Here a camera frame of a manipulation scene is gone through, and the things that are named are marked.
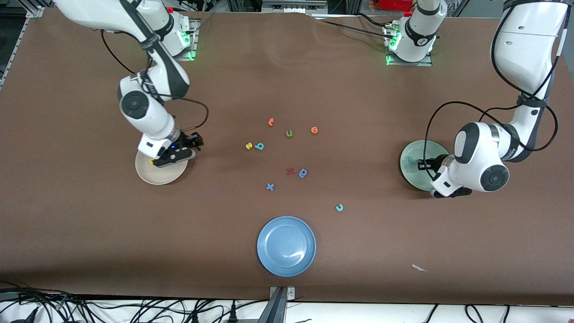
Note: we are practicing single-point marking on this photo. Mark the grey equipment panel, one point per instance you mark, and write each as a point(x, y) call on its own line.
point(293, 5)

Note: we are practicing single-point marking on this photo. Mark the blue foam letter a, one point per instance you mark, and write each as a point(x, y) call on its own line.
point(303, 173)

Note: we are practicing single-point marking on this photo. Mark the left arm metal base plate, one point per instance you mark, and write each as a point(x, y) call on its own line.
point(406, 63)

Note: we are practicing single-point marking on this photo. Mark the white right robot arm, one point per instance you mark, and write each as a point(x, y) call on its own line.
point(148, 112)

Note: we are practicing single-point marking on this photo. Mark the teal foam letter b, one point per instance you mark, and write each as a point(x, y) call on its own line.
point(259, 146)

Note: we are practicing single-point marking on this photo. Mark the aluminium table bracket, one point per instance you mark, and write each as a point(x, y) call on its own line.
point(278, 305)

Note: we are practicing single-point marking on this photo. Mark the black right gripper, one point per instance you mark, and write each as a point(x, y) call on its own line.
point(188, 140)

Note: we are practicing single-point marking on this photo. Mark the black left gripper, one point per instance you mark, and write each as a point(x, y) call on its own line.
point(436, 162)

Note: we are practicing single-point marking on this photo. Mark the white paper scrap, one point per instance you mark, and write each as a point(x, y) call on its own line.
point(419, 268)

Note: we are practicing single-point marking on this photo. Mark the aluminium frame profile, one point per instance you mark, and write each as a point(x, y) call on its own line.
point(35, 12)

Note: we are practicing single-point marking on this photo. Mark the red box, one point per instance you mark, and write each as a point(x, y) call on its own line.
point(394, 4)

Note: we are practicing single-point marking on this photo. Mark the blue ceramic plate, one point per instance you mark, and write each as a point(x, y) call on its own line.
point(286, 246)

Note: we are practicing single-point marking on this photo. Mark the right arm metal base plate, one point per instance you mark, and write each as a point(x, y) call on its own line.
point(193, 45)

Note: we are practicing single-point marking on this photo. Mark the pale green ceramic plate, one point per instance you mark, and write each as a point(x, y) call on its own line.
point(410, 176)

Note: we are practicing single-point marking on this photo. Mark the beige ceramic plate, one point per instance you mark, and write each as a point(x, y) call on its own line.
point(168, 177)

